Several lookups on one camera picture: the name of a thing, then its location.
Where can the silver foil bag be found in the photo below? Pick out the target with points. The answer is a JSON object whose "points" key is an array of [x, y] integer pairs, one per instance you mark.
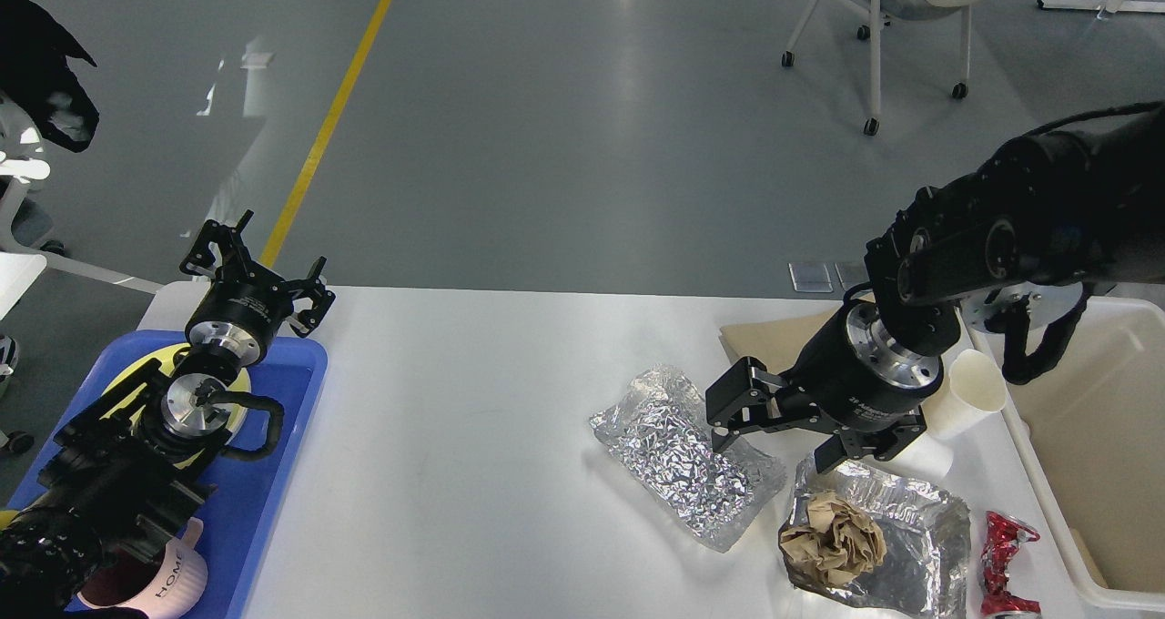
{"points": [[658, 433]]}

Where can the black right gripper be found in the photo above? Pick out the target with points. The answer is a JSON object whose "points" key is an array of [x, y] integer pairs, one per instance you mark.
{"points": [[853, 370]]}

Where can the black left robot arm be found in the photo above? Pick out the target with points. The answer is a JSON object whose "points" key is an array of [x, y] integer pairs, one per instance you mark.
{"points": [[127, 472]]}

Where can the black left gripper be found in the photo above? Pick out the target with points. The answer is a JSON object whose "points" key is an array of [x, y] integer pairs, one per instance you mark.
{"points": [[238, 316]]}

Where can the white plastic bin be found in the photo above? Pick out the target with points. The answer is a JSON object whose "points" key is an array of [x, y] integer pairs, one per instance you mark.
{"points": [[1077, 453]]}

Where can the blue plastic tray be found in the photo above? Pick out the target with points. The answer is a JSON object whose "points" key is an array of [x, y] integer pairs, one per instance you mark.
{"points": [[240, 516]]}

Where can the floor socket plate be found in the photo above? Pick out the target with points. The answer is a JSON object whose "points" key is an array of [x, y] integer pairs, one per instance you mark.
{"points": [[811, 278], [851, 274]]}

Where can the white paper cup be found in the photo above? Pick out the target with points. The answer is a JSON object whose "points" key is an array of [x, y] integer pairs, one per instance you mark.
{"points": [[974, 389], [926, 459]]}

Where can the white side table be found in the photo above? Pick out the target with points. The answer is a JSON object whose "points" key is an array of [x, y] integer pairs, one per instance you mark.
{"points": [[18, 273]]}

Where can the black jacket on chair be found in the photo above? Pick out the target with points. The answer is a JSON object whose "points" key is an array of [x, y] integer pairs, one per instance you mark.
{"points": [[35, 73]]}

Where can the pink mug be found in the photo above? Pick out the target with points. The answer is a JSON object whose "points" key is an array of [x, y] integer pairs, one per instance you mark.
{"points": [[166, 586]]}

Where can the crushed red can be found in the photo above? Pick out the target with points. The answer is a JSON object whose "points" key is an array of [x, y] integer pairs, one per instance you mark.
{"points": [[1004, 538]]}

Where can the foil wrapper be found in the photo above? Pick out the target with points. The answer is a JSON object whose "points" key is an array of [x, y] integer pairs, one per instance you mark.
{"points": [[927, 534]]}

